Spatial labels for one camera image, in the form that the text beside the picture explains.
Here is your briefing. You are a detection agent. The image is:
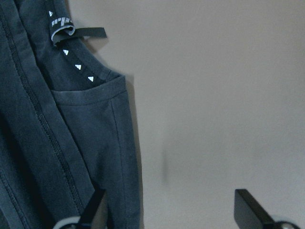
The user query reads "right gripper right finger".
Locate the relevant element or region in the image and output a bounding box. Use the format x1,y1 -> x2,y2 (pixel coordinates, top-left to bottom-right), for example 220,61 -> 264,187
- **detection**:
234,189 -> 277,229

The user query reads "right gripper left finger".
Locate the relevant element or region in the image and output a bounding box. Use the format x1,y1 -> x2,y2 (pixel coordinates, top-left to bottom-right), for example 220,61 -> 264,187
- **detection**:
76,189 -> 105,229

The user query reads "black graphic t-shirt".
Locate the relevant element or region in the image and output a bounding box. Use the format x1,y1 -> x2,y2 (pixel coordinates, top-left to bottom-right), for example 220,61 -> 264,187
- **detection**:
0,0 -> 140,229

